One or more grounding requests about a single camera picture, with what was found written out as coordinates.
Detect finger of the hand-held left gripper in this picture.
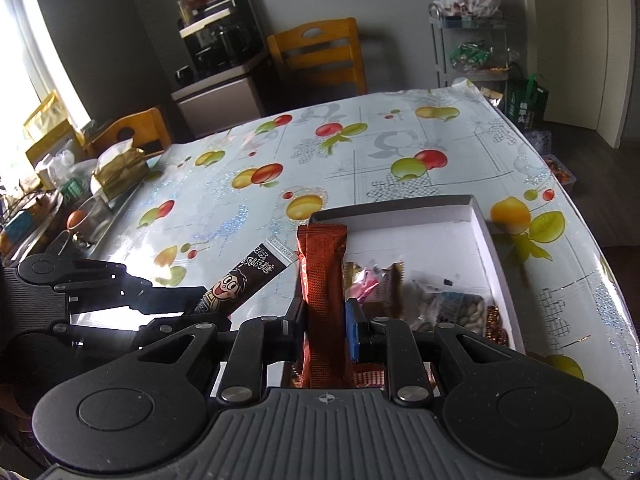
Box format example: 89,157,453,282
17,254,208,314
52,310,233,349

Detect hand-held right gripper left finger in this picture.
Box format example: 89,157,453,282
135,300,308,407

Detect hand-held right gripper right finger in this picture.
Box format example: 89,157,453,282
344,297,522,407

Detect orange snack packet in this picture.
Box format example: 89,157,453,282
352,367,388,390

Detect orange-red stick packet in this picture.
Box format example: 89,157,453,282
296,224,356,390

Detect black cartoon tube packet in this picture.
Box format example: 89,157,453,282
192,234,297,319

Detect clear pale seed packet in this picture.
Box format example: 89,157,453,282
412,280,486,334

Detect white cardboard box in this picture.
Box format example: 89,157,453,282
282,195,527,391

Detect dark red candy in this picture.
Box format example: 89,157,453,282
482,305,511,346

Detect basket of red snacks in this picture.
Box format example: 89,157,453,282
542,154,577,192

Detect bagged bread loaf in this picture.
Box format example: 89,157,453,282
0,195,64,257

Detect glass bowl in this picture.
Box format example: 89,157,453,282
75,195,114,249

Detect green-label plastic bottle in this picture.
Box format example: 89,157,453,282
60,177,94,206

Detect gold tissue pack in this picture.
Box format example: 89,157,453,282
90,139,150,201

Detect fruit-printed tablecloth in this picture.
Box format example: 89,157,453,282
95,85,638,473

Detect wooden chair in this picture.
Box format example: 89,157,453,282
267,17,369,109
82,107,174,159

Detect yellow paper bag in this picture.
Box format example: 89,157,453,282
22,90,86,167

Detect grey cabinet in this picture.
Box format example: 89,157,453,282
171,52,274,139

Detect window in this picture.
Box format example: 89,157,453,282
0,0,91,196

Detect black coffee machine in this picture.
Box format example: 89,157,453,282
175,0,266,81

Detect green shopping bag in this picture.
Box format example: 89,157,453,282
505,74,549,129

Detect metal rack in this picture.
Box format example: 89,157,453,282
428,2,511,94

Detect green candy packets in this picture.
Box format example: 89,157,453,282
450,40,494,69

